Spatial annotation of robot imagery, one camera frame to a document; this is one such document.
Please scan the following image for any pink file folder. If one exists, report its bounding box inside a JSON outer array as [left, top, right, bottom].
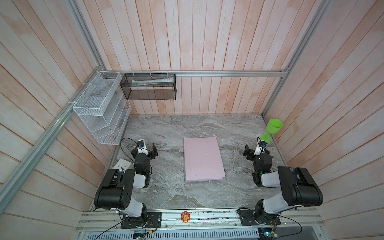
[[184, 137, 226, 182]]

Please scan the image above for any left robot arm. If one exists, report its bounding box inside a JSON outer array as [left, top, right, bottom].
[[94, 139, 158, 220]]

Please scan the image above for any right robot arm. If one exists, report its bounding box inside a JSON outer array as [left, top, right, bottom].
[[243, 141, 324, 225]]

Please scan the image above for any green plastic goblet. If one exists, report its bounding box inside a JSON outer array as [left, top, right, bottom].
[[260, 119, 283, 143]]

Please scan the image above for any black mesh basket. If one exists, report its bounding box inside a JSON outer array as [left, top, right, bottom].
[[120, 74, 177, 101]]

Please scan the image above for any paper in black basket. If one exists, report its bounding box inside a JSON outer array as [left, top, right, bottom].
[[132, 78, 175, 87]]

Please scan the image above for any orange round sticker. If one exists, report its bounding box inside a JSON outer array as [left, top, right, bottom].
[[181, 211, 191, 223]]

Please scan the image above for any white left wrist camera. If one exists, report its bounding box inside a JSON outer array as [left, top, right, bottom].
[[137, 139, 149, 155]]

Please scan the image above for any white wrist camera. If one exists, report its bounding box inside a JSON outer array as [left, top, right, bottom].
[[254, 141, 267, 156], [137, 139, 149, 155]]

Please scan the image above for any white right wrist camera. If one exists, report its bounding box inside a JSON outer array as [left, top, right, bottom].
[[254, 141, 267, 156]]

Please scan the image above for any white wire mesh shelf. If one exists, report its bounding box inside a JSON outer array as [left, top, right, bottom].
[[73, 71, 132, 145]]

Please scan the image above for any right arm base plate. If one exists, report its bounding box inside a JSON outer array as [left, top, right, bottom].
[[237, 208, 281, 226]]

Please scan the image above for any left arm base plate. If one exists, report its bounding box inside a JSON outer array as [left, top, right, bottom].
[[121, 212, 162, 229]]

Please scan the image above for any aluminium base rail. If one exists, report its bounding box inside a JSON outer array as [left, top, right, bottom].
[[76, 208, 325, 232]]

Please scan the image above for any aluminium frame bar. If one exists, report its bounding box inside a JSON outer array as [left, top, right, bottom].
[[106, 70, 288, 77]]

